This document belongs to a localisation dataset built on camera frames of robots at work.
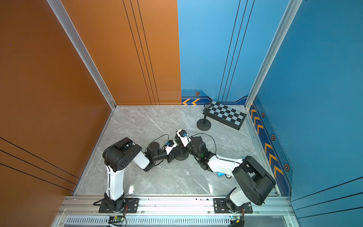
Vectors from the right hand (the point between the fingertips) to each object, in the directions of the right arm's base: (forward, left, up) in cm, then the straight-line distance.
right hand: (178, 138), depth 84 cm
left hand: (-1, -1, -11) cm, 11 cm away
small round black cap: (-18, -30, -14) cm, 37 cm away
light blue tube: (-16, -25, -13) cm, 33 cm away
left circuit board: (-38, +31, -16) cm, 52 cm away
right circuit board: (-39, -30, -15) cm, 51 cm away
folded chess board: (+27, -39, -10) cm, 48 cm away
